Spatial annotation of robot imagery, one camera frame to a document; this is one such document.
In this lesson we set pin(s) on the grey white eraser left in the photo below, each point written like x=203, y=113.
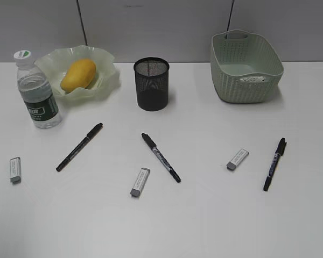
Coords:
x=15, y=170

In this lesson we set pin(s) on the yellow mango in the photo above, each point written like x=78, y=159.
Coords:
x=79, y=75

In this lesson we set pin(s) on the pale green woven basket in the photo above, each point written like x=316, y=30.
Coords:
x=237, y=53

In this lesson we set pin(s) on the grey white eraser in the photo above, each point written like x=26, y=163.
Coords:
x=140, y=182
x=237, y=159
x=15, y=170

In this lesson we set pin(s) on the black mesh pen holder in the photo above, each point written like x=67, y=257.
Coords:
x=151, y=80

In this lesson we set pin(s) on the grey white eraser middle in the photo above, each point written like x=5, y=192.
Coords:
x=140, y=182

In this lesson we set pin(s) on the black marker pen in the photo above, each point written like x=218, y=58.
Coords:
x=160, y=157
x=278, y=153
x=93, y=132

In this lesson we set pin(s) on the grey white eraser right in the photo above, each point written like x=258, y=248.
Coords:
x=237, y=159

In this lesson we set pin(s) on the clear water bottle green label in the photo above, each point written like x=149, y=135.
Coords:
x=36, y=91

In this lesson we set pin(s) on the waste paper ball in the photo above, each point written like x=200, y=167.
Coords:
x=254, y=79

